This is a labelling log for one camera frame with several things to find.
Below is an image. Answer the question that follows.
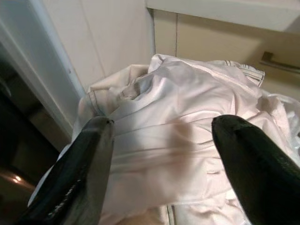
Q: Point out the white crinkled plastic bag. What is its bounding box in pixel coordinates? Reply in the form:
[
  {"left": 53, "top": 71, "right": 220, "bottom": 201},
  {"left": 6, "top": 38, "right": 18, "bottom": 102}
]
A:
[{"left": 269, "top": 93, "right": 300, "bottom": 162}]

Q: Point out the pale pink white garment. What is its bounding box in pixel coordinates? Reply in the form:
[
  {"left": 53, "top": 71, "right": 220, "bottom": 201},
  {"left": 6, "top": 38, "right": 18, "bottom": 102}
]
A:
[{"left": 28, "top": 53, "right": 296, "bottom": 225}]

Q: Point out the white appliance side panel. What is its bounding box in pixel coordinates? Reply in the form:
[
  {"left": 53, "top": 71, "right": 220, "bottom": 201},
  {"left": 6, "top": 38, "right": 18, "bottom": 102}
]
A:
[{"left": 0, "top": 0, "right": 155, "bottom": 139}]

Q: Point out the dark glossy appliance door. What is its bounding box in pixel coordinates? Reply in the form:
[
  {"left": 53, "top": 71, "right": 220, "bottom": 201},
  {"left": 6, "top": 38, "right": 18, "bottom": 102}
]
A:
[{"left": 0, "top": 44, "right": 59, "bottom": 202}]

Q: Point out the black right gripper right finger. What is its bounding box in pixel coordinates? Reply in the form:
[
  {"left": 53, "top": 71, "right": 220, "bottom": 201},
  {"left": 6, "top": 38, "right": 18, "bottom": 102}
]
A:
[{"left": 211, "top": 114, "right": 300, "bottom": 225}]

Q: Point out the metal cabinet handle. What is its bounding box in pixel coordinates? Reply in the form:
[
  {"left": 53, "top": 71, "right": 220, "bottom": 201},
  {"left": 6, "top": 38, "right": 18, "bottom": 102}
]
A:
[{"left": 259, "top": 51, "right": 300, "bottom": 75}]

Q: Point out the white striped cloth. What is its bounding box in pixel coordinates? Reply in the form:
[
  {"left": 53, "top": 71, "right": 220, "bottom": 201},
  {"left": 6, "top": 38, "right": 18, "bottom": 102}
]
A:
[{"left": 224, "top": 60, "right": 265, "bottom": 87}]

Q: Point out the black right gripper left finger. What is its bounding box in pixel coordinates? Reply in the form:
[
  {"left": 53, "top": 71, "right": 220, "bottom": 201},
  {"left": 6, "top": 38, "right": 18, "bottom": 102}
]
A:
[{"left": 14, "top": 116, "right": 115, "bottom": 225}]

